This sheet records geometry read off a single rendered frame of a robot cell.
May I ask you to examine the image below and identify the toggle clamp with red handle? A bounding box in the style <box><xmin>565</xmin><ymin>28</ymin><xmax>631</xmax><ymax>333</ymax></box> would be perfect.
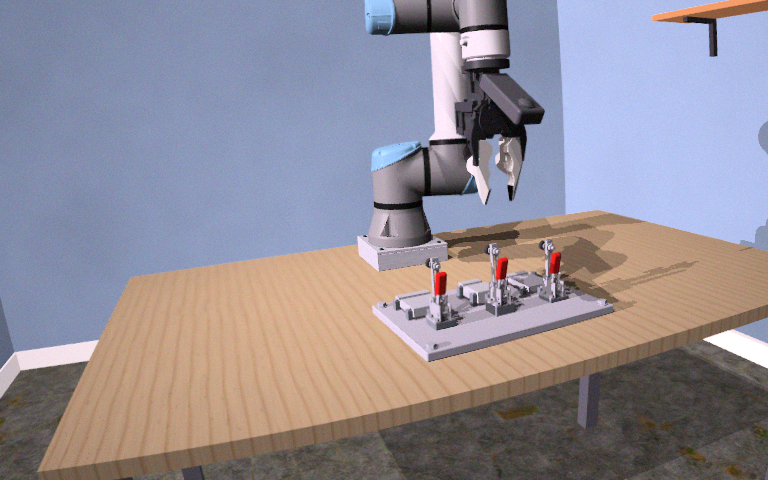
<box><xmin>539</xmin><ymin>239</ymin><xmax>567</xmax><ymax>303</ymax></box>

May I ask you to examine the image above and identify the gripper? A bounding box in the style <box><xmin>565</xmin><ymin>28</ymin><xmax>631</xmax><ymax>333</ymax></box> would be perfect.
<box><xmin>454</xmin><ymin>59</ymin><xmax>527</xmax><ymax>205</ymax></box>

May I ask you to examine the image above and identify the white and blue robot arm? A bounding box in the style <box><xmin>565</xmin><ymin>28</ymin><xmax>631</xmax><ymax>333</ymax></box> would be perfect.
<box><xmin>365</xmin><ymin>0</ymin><xmax>545</xmax><ymax>248</ymax></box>

